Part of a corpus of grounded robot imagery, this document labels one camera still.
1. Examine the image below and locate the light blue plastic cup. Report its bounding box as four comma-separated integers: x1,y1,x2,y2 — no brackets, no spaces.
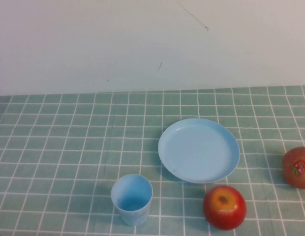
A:
110,174,153,226

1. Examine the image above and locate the light blue plastic plate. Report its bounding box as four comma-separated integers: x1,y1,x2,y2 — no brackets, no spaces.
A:
157,118,241,185

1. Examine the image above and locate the green white checkered tablecloth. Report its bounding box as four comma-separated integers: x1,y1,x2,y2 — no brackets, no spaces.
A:
0,85,305,236

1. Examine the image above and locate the red yellow apple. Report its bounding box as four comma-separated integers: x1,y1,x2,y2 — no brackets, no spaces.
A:
203,185,247,231

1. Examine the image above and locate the pale red apple with sticker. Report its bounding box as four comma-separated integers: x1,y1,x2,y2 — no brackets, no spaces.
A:
282,146,305,190

